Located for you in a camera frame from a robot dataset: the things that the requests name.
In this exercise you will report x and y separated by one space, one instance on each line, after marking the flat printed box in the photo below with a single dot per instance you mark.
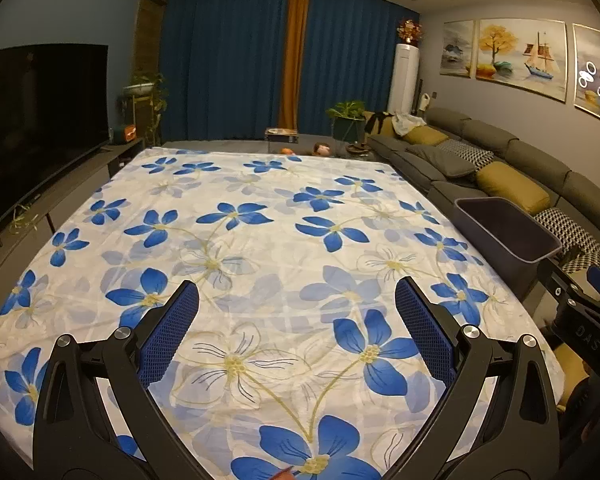
281 132

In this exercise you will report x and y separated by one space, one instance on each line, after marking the dried straw sprig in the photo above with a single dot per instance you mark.
22 220

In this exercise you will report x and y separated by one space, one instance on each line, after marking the blue floral white sheet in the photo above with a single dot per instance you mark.
280 270

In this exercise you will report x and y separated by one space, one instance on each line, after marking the white cloth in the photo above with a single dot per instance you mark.
407 122

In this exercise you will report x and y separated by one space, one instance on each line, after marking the white standing air conditioner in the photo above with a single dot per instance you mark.
404 77

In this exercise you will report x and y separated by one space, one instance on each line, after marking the brown wooden wall panel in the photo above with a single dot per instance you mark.
150 60

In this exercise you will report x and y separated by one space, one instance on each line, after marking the black garment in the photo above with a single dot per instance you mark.
381 120

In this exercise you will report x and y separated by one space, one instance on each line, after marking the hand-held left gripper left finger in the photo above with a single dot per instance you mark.
172 320

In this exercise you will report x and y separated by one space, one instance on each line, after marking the black white geometric pillow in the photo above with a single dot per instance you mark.
565 225
472 152

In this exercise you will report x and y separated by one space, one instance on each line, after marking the gold plant stand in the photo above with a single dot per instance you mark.
134 115

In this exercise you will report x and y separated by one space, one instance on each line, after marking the blue curtain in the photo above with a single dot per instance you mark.
355 50
225 60

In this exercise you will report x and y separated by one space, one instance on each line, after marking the orange curtain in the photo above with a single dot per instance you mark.
295 55

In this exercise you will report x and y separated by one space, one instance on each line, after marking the trailing plant in bowl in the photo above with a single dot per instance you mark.
137 89

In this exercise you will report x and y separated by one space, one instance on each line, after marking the green potted plant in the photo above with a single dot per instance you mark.
347 109

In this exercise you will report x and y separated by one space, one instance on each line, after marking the red flower decoration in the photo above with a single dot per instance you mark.
410 30

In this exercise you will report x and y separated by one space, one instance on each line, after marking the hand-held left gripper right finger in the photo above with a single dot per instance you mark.
420 320

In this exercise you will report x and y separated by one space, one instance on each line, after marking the grey mountain painting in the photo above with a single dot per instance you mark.
457 50

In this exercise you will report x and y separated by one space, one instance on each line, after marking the brown round figurine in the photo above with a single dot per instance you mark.
322 149

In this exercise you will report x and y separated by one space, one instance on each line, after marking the dark television stand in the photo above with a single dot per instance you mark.
115 157

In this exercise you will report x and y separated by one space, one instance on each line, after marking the grey cushion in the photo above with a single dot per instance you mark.
440 160

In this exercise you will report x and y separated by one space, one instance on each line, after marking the small orange box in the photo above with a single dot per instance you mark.
127 134

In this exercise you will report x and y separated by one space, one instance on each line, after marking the brown tray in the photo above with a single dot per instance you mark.
360 149

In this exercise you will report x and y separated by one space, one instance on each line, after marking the black flat television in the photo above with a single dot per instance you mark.
40 135

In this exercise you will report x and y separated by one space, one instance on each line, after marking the grey trash bin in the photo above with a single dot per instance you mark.
500 240

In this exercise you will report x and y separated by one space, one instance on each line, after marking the houndstooth pillow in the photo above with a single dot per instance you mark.
595 260

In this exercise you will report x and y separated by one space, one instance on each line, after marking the large mustard cushion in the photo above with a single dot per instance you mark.
570 370

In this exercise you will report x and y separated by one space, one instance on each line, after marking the small orange ornament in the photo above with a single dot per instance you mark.
287 151

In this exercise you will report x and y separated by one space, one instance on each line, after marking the grey sofa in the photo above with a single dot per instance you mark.
530 152

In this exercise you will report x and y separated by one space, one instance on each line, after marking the yellow tree sailboat painting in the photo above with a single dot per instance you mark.
515 55

